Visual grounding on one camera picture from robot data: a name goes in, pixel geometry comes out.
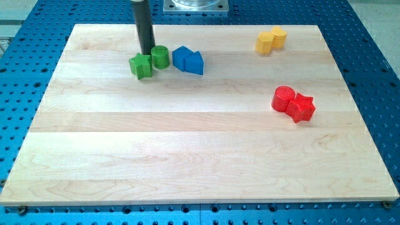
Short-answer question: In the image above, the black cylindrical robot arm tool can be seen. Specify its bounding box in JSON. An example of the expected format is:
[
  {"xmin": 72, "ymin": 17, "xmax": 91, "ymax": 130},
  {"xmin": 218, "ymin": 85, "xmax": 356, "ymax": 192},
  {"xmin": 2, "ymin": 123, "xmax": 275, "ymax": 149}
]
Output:
[{"xmin": 131, "ymin": 0, "xmax": 155, "ymax": 55}]

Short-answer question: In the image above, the light wooden board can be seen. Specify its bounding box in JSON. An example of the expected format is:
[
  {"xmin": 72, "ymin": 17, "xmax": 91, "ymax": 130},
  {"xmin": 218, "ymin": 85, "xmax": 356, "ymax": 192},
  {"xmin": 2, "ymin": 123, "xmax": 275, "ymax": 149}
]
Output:
[{"xmin": 1, "ymin": 24, "xmax": 399, "ymax": 206}]

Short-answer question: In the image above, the right board corner screw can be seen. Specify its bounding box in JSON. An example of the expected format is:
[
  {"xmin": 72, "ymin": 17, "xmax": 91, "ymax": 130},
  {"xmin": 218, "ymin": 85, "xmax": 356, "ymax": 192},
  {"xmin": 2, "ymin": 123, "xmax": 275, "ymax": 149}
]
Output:
[{"xmin": 381, "ymin": 201, "xmax": 393, "ymax": 210}]

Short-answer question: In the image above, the left board corner screw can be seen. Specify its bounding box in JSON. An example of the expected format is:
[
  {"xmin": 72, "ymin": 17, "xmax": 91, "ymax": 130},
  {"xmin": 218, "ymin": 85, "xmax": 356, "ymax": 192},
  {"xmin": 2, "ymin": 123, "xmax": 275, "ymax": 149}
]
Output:
[{"xmin": 16, "ymin": 206, "xmax": 28, "ymax": 215}]

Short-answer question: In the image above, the board corner screw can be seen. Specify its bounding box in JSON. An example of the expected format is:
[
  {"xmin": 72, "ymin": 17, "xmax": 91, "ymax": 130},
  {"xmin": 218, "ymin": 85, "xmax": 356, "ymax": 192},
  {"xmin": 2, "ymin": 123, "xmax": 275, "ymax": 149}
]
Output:
[
  {"xmin": 16, "ymin": 206, "xmax": 28, "ymax": 215},
  {"xmin": 381, "ymin": 201, "xmax": 393, "ymax": 210}
]

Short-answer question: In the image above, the green cylinder block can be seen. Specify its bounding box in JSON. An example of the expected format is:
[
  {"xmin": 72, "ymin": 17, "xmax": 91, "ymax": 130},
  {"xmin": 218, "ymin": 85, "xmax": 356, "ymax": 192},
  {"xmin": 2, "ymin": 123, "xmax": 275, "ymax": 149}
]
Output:
[{"xmin": 151, "ymin": 46, "xmax": 170, "ymax": 69}]

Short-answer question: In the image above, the yellow heart block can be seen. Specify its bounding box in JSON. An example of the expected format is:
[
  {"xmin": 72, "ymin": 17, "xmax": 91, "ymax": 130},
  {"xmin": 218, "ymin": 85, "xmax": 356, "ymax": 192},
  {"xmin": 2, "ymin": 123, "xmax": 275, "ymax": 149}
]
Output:
[{"xmin": 271, "ymin": 26, "xmax": 288, "ymax": 49}]

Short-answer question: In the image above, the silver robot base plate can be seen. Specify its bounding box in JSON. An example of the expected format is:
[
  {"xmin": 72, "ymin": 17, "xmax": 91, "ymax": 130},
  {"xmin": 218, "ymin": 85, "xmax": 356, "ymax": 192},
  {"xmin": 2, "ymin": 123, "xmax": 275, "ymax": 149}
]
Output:
[{"xmin": 163, "ymin": 0, "xmax": 229, "ymax": 13}]

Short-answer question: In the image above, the red star block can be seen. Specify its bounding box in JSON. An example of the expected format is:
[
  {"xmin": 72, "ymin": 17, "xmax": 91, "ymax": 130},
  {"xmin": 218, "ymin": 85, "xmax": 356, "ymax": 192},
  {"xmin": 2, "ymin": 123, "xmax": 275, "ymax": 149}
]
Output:
[{"xmin": 285, "ymin": 93, "xmax": 316, "ymax": 123}]

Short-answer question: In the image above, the yellow hexagon block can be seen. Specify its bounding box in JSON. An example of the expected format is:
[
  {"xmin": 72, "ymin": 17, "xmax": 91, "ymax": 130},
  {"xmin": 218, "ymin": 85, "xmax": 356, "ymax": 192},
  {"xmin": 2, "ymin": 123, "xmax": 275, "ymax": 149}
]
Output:
[{"xmin": 255, "ymin": 31, "xmax": 275, "ymax": 54}]

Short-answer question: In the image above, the red cylinder block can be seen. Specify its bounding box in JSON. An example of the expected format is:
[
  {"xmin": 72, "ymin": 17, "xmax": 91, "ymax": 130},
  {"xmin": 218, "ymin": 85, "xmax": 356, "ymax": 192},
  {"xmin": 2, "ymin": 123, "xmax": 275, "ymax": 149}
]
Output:
[{"xmin": 271, "ymin": 86, "xmax": 296, "ymax": 113}]

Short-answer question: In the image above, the blue cube block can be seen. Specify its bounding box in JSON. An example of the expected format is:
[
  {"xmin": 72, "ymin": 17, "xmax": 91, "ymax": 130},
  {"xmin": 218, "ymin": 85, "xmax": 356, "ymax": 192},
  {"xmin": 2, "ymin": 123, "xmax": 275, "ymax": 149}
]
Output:
[{"xmin": 172, "ymin": 46, "xmax": 193, "ymax": 71}]

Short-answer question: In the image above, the green star block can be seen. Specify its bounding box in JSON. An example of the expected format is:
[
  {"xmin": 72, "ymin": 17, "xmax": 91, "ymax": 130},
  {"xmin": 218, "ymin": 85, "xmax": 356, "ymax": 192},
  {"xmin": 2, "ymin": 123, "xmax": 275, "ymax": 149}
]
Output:
[{"xmin": 129, "ymin": 53, "xmax": 153, "ymax": 80}]

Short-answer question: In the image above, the blue triangle block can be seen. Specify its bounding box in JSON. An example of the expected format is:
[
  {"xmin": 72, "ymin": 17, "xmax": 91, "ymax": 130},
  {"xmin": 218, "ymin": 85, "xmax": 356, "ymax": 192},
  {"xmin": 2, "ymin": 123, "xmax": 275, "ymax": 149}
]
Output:
[{"xmin": 184, "ymin": 51, "xmax": 204, "ymax": 75}]

